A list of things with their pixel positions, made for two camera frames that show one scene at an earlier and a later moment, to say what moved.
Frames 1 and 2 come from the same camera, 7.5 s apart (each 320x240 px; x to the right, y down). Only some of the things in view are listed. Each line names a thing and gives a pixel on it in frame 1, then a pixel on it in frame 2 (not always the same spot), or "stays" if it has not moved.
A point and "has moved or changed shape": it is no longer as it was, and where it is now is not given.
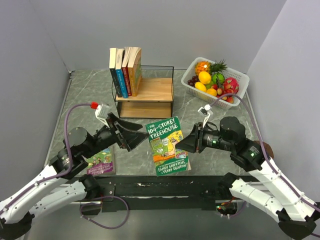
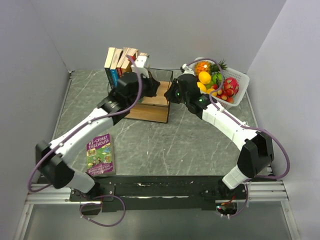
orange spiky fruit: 202,66 stays
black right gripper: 190,142 → 169,94
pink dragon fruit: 234,83 stays
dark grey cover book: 115,76 has moved or changed shape
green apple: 218,78 stays
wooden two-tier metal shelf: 155,99 stays
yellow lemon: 200,86 stays
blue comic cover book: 119,57 has moved or changed shape
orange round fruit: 204,77 stays
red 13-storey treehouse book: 125,70 has moved or changed shape
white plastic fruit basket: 242,79 stays
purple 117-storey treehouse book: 103,164 stays
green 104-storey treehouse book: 163,135 → 146,65
